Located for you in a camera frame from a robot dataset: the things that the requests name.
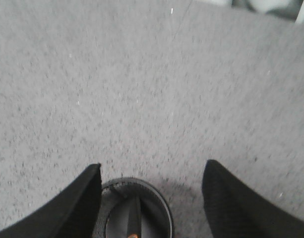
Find grey orange handled scissors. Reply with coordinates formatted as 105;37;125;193
127;196;142;238

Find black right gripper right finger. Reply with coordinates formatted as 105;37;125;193
202;160;304;238

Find black mesh metal bucket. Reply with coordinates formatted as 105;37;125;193
92;178;175;238

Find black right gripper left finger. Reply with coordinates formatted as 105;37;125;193
0;164;102;238

